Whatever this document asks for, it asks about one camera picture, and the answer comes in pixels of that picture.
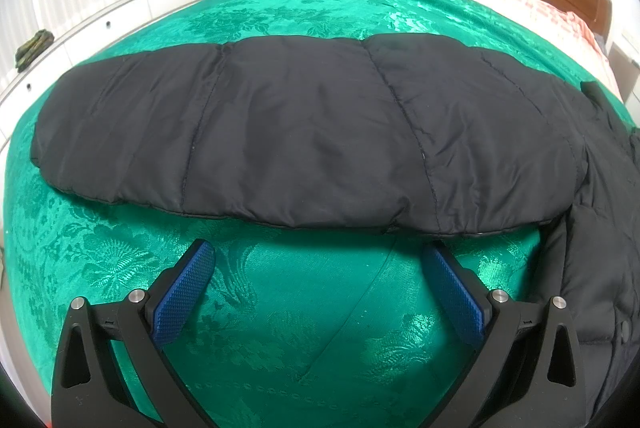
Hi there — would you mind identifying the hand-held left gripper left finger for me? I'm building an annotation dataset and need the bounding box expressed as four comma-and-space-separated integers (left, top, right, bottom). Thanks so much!
50, 239, 217, 428

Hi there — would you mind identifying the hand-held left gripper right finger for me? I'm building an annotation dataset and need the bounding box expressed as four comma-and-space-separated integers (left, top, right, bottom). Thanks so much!
422, 242, 588, 428

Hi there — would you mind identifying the black puffer jacket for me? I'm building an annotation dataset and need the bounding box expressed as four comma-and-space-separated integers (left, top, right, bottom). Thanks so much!
29, 32, 640, 428

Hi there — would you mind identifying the green floral bedspread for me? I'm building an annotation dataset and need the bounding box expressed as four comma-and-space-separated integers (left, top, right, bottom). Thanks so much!
0, 0, 640, 428

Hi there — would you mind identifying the white drawer cabinet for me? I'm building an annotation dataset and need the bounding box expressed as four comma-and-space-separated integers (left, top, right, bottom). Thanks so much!
0, 0, 221, 149

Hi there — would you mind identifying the camouflage cloth bundle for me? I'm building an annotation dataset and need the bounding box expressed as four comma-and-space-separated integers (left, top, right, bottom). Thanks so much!
15, 29, 53, 71

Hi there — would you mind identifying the white nightstand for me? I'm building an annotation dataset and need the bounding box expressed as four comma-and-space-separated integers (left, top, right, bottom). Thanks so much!
607, 30, 640, 103

